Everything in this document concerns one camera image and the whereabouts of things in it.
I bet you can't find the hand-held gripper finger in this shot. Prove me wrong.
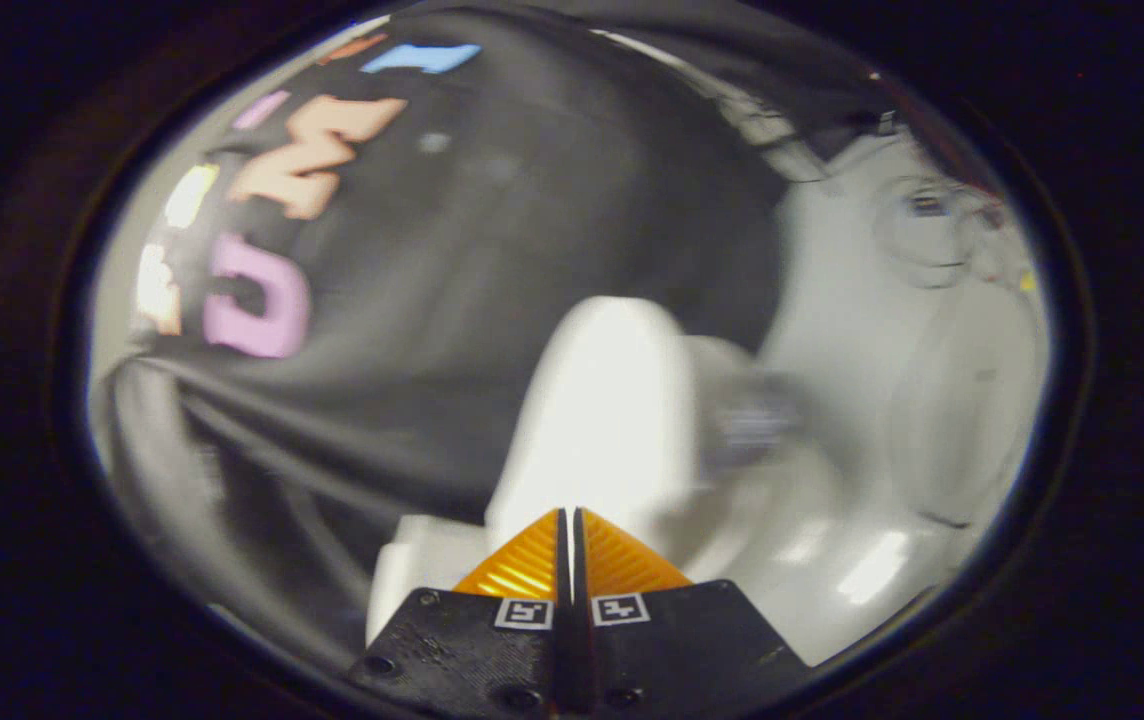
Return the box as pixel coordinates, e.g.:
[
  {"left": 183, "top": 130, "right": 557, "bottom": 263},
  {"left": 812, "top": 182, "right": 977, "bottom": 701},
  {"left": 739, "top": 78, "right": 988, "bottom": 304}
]
[
  {"left": 572, "top": 507, "right": 813, "bottom": 716},
  {"left": 350, "top": 507, "right": 573, "bottom": 720}
]

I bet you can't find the white toilet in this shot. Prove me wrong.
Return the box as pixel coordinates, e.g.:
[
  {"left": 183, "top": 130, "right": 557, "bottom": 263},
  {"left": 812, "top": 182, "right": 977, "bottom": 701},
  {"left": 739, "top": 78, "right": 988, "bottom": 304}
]
[{"left": 367, "top": 335, "right": 833, "bottom": 643}]

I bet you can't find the black backdrop cloth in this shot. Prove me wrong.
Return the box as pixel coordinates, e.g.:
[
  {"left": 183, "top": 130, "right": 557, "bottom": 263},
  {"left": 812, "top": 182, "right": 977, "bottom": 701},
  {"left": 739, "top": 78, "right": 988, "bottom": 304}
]
[{"left": 92, "top": 5, "right": 933, "bottom": 661}]

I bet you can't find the bundle of thin cables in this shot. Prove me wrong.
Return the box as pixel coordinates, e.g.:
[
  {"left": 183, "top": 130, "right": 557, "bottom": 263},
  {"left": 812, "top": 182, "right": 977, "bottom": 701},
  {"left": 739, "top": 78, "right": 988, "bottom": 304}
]
[{"left": 875, "top": 175, "right": 975, "bottom": 291}]

